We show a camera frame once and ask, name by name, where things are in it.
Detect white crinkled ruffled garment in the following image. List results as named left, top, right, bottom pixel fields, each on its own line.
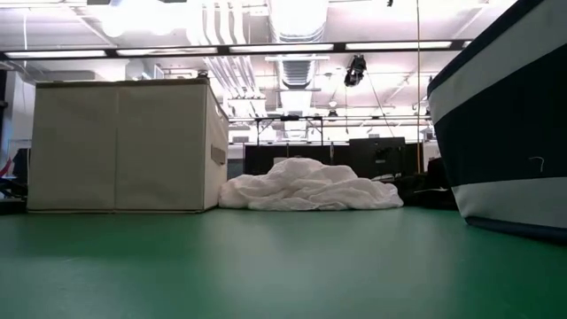
left=218, top=157, right=405, bottom=212

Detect black garment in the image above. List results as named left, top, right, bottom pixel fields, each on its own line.
left=395, top=157, right=458, bottom=211

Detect black partition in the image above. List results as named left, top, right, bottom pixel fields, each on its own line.
left=243, top=142, right=424, bottom=178

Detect green table mat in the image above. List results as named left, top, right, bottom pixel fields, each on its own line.
left=0, top=206, right=567, bottom=319

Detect thin vertical pole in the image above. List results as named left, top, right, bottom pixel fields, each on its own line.
left=415, top=0, right=422, bottom=175

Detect beige fabric storage bin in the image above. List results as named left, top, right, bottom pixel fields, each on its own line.
left=26, top=77, right=230, bottom=214

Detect navy and white fabric bin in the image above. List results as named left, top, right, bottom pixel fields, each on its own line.
left=427, top=0, right=567, bottom=244

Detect black hanging bag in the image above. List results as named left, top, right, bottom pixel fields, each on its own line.
left=12, top=148, right=30, bottom=187

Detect silver ceiling duct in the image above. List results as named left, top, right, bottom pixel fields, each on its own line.
left=265, top=0, right=331, bottom=89

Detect black overhead camera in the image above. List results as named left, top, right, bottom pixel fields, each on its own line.
left=344, top=54, right=368, bottom=88

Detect black frame bar with lights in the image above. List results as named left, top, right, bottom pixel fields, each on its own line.
left=0, top=39, right=473, bottom=61

